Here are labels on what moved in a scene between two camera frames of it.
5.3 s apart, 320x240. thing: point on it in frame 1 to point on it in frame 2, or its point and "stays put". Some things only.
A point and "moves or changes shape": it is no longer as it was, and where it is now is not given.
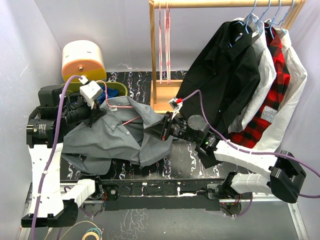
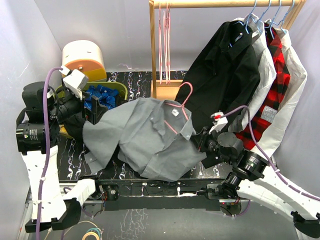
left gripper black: x=95 y=113 stays put
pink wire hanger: x=119 y=107 to x=181 y=106
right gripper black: x=160 y=129 to x=204 y=137
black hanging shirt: x=220 y=76 stays put
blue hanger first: x=251 y=14 stays put
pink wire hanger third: x=167 y=15 stays put
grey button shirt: x=118 y=131 moves or changes shape
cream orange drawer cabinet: x=83 y=58 stays put
